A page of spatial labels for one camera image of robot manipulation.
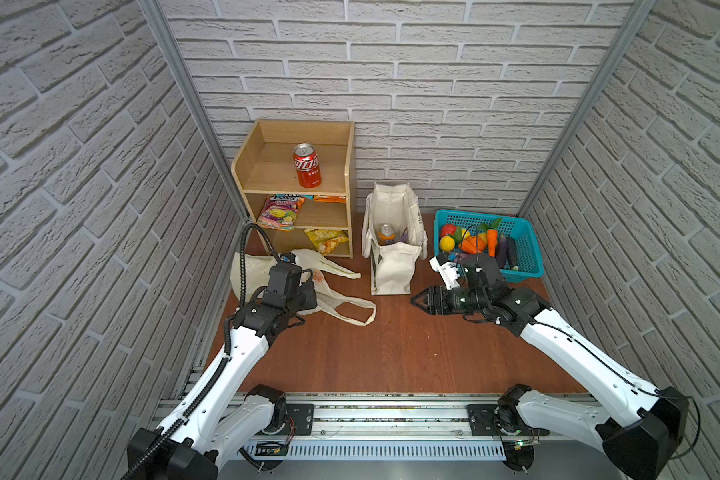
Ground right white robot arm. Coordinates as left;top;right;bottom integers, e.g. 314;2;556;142
411;253;689;479

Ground red toy tomato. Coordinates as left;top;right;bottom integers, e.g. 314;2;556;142
440;223;457;237

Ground thin cream plastic bag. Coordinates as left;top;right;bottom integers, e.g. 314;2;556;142
230;249;377;327

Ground wooden shelf unit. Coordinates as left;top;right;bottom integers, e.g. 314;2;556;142
231;119;356;251

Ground orange toy carrot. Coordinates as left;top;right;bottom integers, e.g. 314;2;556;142
485;229;499;257

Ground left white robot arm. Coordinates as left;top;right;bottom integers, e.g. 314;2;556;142
123;261;316;479

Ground red cola can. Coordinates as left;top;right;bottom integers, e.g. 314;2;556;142
293;143;322;189

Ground yellow chip bag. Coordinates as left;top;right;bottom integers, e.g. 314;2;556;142
304;229;349;256

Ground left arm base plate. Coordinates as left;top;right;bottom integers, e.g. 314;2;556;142
274;403;315;437

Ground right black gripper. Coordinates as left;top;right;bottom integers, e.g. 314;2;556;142
411;287;490;317

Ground pink green candy bag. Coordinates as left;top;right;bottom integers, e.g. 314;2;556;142
256;195;306;231

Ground orange Fanta can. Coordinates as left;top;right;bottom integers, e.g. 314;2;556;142
376;223;398;245

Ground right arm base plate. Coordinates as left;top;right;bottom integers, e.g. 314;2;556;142
466;404;550;437

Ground left black cable conduit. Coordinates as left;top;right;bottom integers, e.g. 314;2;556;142
119;223;283;480

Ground canvas tote bag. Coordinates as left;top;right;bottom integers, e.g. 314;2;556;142
362;183;428;296

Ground purple toy eggplant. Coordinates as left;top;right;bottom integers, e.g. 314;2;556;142
495;234;509;269

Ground aluminium rail frame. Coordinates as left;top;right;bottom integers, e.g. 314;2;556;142
222;386;572;472

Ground teal plastic basket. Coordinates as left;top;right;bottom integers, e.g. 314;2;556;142
434;209;544;283

